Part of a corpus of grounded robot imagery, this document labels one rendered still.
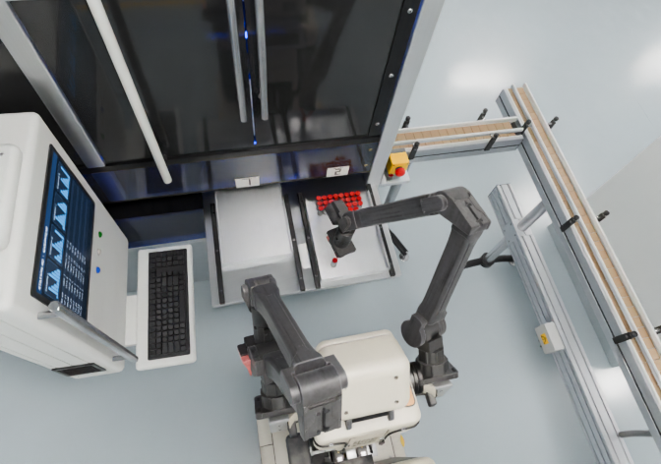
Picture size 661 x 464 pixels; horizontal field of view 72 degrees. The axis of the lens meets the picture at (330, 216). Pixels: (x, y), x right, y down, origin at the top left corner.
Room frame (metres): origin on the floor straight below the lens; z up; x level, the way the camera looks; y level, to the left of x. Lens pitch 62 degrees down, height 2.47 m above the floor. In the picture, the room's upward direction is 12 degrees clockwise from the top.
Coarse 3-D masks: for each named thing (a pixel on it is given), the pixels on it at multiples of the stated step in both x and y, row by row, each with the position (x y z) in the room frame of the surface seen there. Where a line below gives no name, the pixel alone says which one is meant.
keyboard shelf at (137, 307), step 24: (144, 264) 0.53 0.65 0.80; (192, 264) 0.57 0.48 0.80; (144, 288) 0.44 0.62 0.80; (192, 288) 0.48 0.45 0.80; (144, 312) 0.36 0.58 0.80; (192, 312) 0.39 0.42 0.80; (144, 336) 0.28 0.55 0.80; (192, 336) 0.31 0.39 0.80; (144, 360) 0.20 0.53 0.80; (168, 360) 0.22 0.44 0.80; (192, 360) 0.23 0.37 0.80
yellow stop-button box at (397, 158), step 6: (396, 150) 1.12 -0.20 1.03; (402, 150) 1.12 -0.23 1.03; (390, 156) 1.08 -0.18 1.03; (396, 156) 1.09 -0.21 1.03; (402, 156) 1.09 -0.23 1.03; (390, 162) 1.07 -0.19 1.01; (396, 162) 1.06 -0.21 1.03; (402, 162) 1.07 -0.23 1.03; (408, 162) 1.07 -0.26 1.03; (390, 168) 1.05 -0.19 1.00; (396, 168) 1.05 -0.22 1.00
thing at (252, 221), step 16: (224, 192) 0.86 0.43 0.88; (240, 192) 0.88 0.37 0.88; (256, 192) 0.89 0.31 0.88; (272, 192) 0.91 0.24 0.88; (224, 208) 0.79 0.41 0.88; (240, 208) 0.80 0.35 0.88; (256, 208) 0.82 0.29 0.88; (272, 208) 0.83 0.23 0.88; (224, 224) 0.72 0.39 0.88; (240, 224) 0.74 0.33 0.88; (256, 224) 0.75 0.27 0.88; (272, 224) 0.77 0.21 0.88; (224, 240) 0.66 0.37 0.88; (240, 240) 0.67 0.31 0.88; (256, 240) 0.69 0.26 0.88; (272, 240) 0.70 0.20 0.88; (288, 240) 0.71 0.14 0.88; (224, 256) 0.60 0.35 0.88; (240, 256) 0.61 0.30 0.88; (256, 256) 0.62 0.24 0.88; (272, 256) 0.63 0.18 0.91; (288, 256) 0.65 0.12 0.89
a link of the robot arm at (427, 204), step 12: (384, 204) 0.65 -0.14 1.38; (396, 204) 0.64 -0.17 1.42; (408, 204) 0.62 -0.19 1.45; (420, 204) 0.61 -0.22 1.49; (432, 204) 0.58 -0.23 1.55; (444, 204) 0.57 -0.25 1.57; (348, 216) 0.66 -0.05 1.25; (360, 216) 0.65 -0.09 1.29; (372, 216) 0.64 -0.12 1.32; (384, 216) 0.63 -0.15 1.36; (396, 216) 0.61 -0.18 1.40; (408, 216) 0.60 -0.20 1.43; (420, 216) 0.59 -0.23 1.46; (348, 228) 0.64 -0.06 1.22
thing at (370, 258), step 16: (368, 192) 0.98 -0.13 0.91; (320, 224) 0.81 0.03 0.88; (320, 240) 0.74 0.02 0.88; (352, 240) 0.77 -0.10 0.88; (368, 240) 0.78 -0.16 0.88; (320, 256) 0.68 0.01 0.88; (352, 256) 0.70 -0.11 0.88; (368, 256) 0.72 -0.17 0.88; (384, 256) 0.72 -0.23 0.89; (320, 272) 0.60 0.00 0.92; (336, 272) 0.62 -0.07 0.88; (352, 272) 0.64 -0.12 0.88; (368, 272) 0.64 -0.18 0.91
